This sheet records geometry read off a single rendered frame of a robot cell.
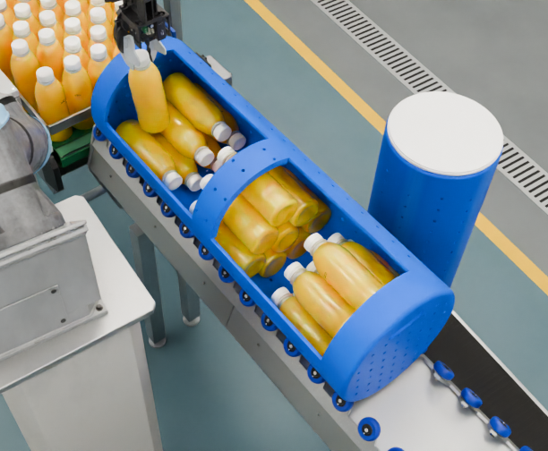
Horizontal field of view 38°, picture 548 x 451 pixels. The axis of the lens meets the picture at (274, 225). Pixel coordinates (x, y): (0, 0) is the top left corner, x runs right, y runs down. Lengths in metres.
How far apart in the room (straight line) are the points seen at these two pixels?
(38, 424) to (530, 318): 1.87
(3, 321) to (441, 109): 1.16
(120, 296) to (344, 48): 2.50
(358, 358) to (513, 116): 2.37
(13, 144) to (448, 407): 0.96
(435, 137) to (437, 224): 0.22
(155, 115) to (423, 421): 0.85
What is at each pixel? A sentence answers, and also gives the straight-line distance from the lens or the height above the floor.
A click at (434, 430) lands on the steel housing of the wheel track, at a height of 0.93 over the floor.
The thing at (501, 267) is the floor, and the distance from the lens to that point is 3.06.
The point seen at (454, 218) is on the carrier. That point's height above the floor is 0.87.
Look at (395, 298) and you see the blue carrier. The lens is 1.38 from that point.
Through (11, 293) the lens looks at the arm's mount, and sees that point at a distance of 1.32.
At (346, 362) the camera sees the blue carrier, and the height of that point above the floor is 1.15.
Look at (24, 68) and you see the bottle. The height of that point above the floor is 1.05.
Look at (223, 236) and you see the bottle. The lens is 1.63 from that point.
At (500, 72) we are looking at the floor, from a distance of 3.82.
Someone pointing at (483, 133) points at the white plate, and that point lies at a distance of 1.98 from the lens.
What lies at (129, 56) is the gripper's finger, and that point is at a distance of 1.65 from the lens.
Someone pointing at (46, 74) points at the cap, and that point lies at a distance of 1.97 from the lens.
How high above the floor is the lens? 2.37
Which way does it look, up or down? 52 degrees down
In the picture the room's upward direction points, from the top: 4 degrees clockwise
